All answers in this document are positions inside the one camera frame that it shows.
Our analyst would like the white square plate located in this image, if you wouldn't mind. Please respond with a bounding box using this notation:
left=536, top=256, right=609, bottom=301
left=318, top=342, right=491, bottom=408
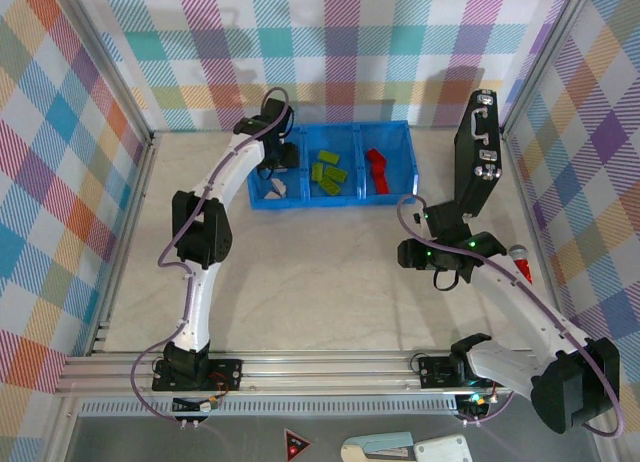
left=413, top=434, right=474, bottom=462

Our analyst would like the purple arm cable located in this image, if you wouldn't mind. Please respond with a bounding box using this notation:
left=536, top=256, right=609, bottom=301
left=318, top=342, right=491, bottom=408
left=130, top=86, right=294, bottom=426
left=397, top=195, right=625, bottom=437

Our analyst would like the aluminium frame post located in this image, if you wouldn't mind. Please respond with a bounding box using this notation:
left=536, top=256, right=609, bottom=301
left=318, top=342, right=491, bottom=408
left=498, top=0, right=599, bottom=141
left=49, top=0, right=157, bottom=146

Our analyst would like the slotted metal strip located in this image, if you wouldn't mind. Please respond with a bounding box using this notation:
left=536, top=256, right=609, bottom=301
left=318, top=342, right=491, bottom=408
left=79, top=400, right=461, bottom=416

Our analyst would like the black right camera cable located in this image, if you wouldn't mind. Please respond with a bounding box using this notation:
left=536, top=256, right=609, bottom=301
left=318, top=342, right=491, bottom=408
left=431, top=269, right=460, bottom=292

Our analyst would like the blue three-compartment bin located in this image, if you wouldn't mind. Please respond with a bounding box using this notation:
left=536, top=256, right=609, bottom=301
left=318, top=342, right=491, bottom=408
left=246, top=123, right=420, bottom=212

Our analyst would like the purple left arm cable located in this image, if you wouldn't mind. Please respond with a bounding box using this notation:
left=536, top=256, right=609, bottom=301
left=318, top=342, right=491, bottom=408
left=130, top=86, right=294, bottom=426

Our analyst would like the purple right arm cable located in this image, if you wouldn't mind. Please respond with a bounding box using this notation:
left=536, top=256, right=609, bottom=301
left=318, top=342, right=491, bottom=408
left=397, top=195, right=625, bottom=437

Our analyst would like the black red triangle sticker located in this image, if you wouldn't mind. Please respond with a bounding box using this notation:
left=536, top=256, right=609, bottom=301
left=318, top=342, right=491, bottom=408
left=283, top=427, right=314, bottom=461

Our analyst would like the light blue stapler-like device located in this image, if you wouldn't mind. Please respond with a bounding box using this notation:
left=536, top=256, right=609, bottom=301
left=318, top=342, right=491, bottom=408
left=340, top=430, right=416, bottom=462

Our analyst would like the black briefcase with silver handle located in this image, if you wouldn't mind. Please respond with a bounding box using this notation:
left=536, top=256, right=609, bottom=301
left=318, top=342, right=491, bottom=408
left=453, top=89, right=503, bottom=218

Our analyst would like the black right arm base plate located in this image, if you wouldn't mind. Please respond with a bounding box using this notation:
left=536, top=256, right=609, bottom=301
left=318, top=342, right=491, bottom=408
left=417, top=354, right=511, bottom=389

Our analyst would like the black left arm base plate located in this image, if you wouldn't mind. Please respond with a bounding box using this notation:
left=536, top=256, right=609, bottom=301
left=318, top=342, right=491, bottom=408
left=152, top=357, right=245, bottom=394

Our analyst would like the small controller board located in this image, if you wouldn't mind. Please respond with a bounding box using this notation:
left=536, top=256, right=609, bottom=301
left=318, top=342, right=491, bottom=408
left=455, top=391, right=492, bottom=417
left=172, top=395, right=222, bottom=416

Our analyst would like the aluminium side rail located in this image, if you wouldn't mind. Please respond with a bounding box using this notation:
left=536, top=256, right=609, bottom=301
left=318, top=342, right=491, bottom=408
left=92, top=131, right=161, bottom=358

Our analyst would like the red object with grey cap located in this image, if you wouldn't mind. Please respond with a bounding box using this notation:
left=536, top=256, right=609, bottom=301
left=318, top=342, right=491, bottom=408
left=508, top=245, right=534, bottom=286

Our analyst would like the aluminium front rail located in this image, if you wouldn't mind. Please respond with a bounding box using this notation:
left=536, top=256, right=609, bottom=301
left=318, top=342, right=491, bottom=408
left=53, top=350, right=601, bottom=399

